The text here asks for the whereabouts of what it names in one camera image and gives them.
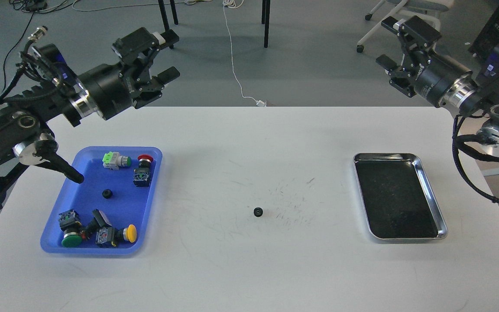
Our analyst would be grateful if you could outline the large green push button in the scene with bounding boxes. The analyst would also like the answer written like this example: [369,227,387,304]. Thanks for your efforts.
[58,209,86,247]

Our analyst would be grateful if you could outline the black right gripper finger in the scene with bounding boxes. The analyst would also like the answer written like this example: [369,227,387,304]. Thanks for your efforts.
[376,55,418,98]
[382,16,441,72]

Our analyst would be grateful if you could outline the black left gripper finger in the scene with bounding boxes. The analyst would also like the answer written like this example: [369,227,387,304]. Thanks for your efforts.
[133,66,180,109]
[112,27,179,81]

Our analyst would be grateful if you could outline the white office chair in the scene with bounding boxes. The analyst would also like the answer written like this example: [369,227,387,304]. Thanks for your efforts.
[365,0,454,30]

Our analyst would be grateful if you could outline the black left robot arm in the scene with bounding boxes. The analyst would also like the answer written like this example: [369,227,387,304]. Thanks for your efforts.
[0,26,180,209]

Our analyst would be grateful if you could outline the white cable on floor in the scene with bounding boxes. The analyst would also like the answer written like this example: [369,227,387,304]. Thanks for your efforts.
[222,0,267,107]

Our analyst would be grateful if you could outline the red emergency stop button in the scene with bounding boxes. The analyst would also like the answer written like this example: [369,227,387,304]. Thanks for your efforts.
[133,154,154,187]

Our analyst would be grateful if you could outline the black cable on floor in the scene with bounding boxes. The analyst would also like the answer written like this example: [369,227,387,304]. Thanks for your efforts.
[0,0,73,100]

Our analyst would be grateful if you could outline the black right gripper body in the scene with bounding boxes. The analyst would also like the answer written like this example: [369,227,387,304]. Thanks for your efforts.
[414,55,477,109]

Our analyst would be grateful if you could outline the black table legs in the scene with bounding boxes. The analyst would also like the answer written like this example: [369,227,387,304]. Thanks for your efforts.
[158,0,271,49]

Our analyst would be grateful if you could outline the black switch part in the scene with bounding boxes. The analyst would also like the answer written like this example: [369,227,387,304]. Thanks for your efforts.
[85,209,112,236]

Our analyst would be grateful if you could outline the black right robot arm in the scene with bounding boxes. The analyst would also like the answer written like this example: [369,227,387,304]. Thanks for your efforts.
[376,16,499,204]

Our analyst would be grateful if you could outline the blue plastic tray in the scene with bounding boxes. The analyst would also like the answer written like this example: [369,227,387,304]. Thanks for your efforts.
[40,146,162,256]

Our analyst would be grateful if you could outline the yellow push button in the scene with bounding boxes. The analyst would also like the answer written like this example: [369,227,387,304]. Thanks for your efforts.
[95,224,137,247]

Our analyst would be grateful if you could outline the green white push button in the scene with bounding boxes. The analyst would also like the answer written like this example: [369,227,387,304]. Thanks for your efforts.
[102,151,132,170]

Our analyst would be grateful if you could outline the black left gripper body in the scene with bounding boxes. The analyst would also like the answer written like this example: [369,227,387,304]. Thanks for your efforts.
[78,65,133,120]

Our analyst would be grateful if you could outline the silver metal tray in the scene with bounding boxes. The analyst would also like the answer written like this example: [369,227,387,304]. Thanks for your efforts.
[353,153,448,243]

